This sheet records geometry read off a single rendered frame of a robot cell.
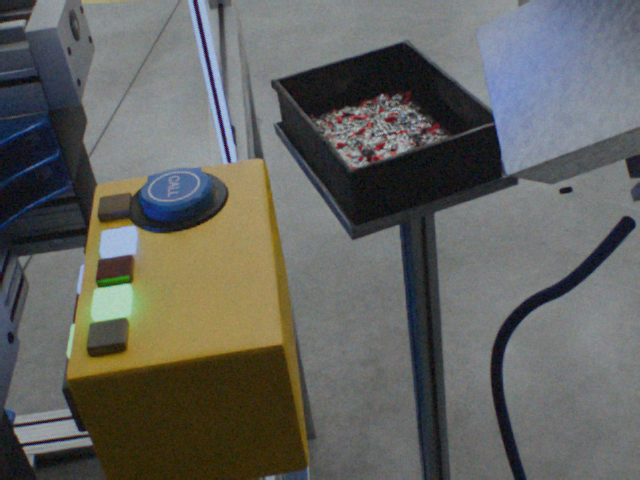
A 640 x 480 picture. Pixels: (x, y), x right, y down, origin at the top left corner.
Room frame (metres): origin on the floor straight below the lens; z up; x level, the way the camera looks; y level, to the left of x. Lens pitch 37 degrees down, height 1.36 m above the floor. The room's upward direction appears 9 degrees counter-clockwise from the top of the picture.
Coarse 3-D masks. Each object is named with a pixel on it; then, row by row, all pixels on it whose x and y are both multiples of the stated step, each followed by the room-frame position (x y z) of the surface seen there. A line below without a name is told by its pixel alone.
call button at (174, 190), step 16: (160, 176) 0.44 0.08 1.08; (176, 176) 0.44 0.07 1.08; (192, 176) 0.44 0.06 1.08; (208, 176) 0.44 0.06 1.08; (144, 192) 0.43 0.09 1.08; (160, 192) 0.43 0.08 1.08; (176, 192) 0.43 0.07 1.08; (192, 192) 0.42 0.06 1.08; (208, 192) 0.42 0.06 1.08; (144, 208) 0.42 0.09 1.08; (160, 208) 0.41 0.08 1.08; (176, 208) 0.41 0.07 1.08; (192, 208) 0.41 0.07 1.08
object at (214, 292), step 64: (256, 192) 0.43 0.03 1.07; (192, 256) 0.38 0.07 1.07; (256, 256) 0.37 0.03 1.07; (192, 320) 0.33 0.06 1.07; (256, 320) 0.33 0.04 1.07; (128, 384) 0.31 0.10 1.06; (192, 384) 0.31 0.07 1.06; (256, 384) 0.31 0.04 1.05; (128, 448) 0.31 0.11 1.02; (192, 448) 0.31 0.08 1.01; (256, 448) 0.31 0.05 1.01
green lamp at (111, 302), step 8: (104, 288) 0.36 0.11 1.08; (112, 288) 0.36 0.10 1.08; (120, 288) 0.36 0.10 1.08; (128, 288) 0.36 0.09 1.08; (96, 296) 0.35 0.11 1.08; (104, 296) 0.35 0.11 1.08; (112, 296) 0.35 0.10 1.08; (120, 296) 0.35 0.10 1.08; (128, 296) 0.35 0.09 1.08; (96, 304) 0.35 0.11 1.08; (104, 304) 0.35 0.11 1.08; (112, 304) 0.34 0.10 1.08; (120, 304) 0.34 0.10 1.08; (128, 304) 0.34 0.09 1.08; (96, 312) 0.34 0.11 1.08; (104, 312) 0.34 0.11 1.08; (112, 312) 0.34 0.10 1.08; (120, 312) 0.34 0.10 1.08; (128, 312) 0.34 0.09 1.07; (96, 320) 0.34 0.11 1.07
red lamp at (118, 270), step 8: (120, 256) 0.38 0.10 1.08; (128, 256) 0.38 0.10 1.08; (104, 264) 0.38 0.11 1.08; (112, 264) 0.38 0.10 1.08; (120, 264) 0.37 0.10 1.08; (128, 264) 0.37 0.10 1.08; (96, 272) 0.37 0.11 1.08; (104, 272) 0.37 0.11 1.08; (112, 272) 0.37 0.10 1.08; (120, 272) 0.37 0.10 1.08; (128, 272) 0.37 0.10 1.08; (96, 280) 0.37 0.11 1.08; (104, 280) 0.37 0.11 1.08; (112, 280) 0.37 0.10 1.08; (120, 280) 0.37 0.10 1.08; (128, 280) 0.37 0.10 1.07
